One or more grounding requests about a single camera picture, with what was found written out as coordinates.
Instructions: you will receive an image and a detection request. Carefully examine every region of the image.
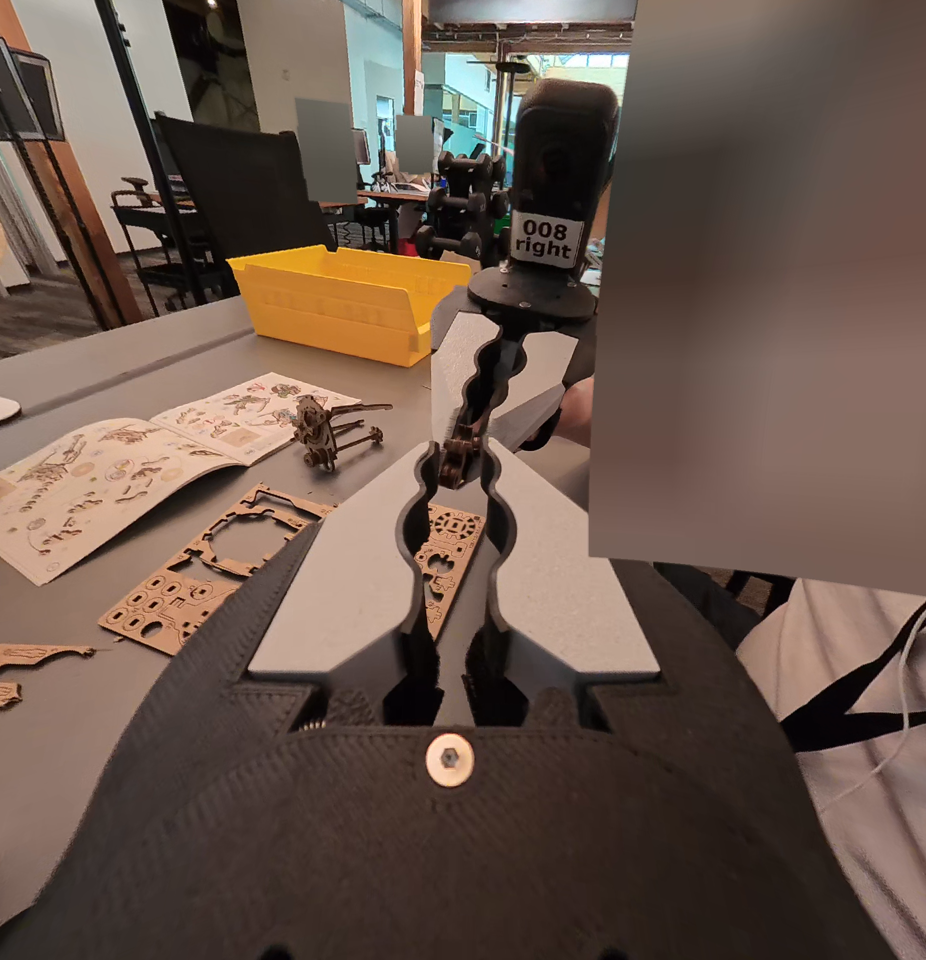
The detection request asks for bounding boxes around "yellow plastic bin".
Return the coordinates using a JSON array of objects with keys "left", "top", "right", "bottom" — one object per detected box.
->
[{"left": 228, "top": 246, "right": 473, "bottom": 369}]

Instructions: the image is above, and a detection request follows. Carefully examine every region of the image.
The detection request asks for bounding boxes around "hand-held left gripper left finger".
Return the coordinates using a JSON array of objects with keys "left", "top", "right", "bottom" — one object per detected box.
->
[{"left": 247, "top": 441, "right": 443, "bottom": 727}]

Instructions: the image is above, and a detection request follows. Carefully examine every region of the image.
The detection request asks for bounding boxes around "wooden column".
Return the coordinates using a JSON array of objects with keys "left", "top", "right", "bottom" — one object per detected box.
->
[{"left": 401, "top": 0, "right": 426, "bottom": 117}]

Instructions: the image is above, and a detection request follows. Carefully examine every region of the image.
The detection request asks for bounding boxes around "black mesh panel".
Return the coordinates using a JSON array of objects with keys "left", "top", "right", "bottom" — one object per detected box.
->
[{"left": 151, "top": 111, "right": 338, "bottom": 301}]

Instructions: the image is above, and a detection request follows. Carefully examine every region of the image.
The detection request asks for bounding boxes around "wooden claw-shaped part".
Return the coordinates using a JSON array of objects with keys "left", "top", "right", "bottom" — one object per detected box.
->
[{"left": 0, "top": 642, "right": 98, "bottom": 711}]

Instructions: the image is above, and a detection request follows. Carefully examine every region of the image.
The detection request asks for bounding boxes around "brown wooden post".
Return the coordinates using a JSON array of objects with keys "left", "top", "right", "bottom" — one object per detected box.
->
[{"left": 0, "top": 0, "right": 145, "bottom": 331}]

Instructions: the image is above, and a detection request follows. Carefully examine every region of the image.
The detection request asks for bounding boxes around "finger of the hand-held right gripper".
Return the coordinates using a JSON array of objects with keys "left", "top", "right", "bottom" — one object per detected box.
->
[
  {"left": 470, "top": 330, "right": 585, "bottom": 456},
  {"left": 430, "top": 309, "right": 518, "bottom": 451}
]

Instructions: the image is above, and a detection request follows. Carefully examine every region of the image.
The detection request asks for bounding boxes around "laser-cut wooden parts sheet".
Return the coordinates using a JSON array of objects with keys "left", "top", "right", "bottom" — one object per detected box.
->
[{"left": 97, "top": 483, "right": 488, "bottom": 657}]

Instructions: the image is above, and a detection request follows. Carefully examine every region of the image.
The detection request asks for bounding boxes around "assembled dark wooden model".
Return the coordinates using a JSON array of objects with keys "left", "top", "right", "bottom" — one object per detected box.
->
[{"left": 292, "top": 396, "right": 395, "bottom": 474}]

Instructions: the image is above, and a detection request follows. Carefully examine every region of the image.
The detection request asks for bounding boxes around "black lanyard strap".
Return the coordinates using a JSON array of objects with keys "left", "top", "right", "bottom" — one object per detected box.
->
[{"left": 779, "top": 596, "right": 926, "bottom": 753}]

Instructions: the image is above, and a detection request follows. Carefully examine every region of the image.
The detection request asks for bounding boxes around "person's right hand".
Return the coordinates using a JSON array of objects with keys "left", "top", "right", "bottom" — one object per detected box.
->
[{"left": 538, "top": 377, "right": 595, "bottom": 451}]

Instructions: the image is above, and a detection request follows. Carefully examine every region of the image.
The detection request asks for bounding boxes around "black office chair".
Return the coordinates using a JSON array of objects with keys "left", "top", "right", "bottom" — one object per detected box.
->
[{"left": 110, "top": 176, "right": 201, "bottom": 316}]

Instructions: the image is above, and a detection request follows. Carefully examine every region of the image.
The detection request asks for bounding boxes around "oval notched wooden part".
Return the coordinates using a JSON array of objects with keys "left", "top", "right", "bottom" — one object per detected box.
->
[{"left": 439, "top": 421, "right": 480, "bottom": 490}]

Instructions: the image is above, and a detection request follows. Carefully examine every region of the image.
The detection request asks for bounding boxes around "rack of black dumbbells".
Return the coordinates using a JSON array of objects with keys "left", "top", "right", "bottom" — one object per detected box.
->
[{"left": 414, "top": 146, "right": 512, "bottom": 265}]

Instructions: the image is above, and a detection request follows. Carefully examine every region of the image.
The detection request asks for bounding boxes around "black metal pole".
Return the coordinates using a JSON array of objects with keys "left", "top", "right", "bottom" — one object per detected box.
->
[{"left": 94, "top": 0, "right": 180, "bottom": 301}]

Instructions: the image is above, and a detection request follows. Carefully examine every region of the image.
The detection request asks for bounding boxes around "illustrated instruction booklet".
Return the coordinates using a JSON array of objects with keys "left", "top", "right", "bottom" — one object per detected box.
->
[{"left": 0, "top": 372, "right": 362, "bottom": 588}]

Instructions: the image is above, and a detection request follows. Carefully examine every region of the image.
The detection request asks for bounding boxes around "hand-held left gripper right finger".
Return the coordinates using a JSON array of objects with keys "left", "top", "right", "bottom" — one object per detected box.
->
[{"left": 466, "top": 441, "right": 660, "bottom": 727}]

